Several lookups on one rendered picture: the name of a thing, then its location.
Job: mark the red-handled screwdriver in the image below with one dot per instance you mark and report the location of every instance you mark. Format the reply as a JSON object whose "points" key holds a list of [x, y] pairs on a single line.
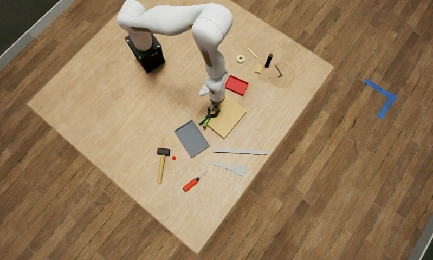
{"points": [[192, 183]]}

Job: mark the mallet with black head and wooden handle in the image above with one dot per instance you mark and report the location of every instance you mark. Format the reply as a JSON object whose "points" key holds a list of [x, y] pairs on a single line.
{"points": [[163, 152]]}

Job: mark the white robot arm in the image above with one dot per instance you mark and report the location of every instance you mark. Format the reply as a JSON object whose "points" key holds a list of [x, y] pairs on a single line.
{"points": [[209, 23]]}

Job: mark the black spring clamp with green handles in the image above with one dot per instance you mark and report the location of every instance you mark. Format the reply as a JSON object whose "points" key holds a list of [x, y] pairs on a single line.
{"points": [[208, 117]]}

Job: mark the black cylinder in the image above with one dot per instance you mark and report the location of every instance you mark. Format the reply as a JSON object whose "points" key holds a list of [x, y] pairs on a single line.
{"points": [[268, 60]]}

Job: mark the red shallow tray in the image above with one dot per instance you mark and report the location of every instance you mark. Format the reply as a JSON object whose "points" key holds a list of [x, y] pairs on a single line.
{"points": [[236, 85]]}

